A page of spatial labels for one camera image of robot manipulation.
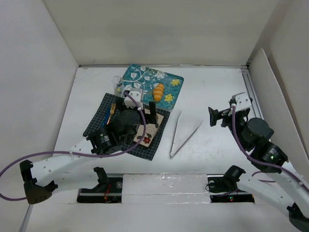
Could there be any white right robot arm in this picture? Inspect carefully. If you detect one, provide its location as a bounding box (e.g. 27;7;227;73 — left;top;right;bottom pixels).
205;104;309;232

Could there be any dark checked placemat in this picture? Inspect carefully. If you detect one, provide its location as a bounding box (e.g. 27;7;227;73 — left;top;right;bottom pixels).
83;93;170;160

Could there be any square floral plate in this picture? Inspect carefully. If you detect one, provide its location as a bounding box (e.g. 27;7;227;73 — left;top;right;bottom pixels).
134;113;164;147

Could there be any teal floral tray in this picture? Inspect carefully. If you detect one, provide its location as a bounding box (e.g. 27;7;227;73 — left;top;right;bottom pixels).
122;64;184;111

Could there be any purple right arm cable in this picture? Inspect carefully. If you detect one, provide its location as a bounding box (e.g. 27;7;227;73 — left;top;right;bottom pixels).
232;106;309;194

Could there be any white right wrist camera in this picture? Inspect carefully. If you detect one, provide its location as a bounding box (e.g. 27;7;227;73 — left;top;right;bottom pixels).
229;92;252;112

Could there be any yellow bread roll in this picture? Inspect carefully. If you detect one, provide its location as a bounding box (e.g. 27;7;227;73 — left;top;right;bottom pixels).
153;83;165;102

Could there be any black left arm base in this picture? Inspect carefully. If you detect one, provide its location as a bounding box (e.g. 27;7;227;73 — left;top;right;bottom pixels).
77;174;123;203

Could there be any blue knife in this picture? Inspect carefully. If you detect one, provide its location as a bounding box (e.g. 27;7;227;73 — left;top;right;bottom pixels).
101;107;111;127

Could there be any gold fork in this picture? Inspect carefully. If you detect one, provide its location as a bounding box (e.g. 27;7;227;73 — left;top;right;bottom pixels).
106;103;116;125

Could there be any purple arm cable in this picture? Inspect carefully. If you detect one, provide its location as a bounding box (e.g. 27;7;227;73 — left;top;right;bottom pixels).
0;92;147;202
232;106;309;194

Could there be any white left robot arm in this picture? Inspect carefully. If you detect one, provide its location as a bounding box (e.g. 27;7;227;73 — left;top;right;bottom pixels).
19;96;157;204

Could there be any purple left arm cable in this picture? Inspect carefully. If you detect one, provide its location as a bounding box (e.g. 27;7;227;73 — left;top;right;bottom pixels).
0;92;147;202

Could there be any aluminium frame rail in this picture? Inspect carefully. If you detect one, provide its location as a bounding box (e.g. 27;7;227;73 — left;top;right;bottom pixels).
240;66;264;119

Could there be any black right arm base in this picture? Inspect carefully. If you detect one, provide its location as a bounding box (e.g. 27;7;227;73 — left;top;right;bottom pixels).
205;176;255;203

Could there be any clear drinking glass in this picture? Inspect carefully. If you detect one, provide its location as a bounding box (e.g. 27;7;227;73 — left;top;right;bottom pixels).
112;76;124;97

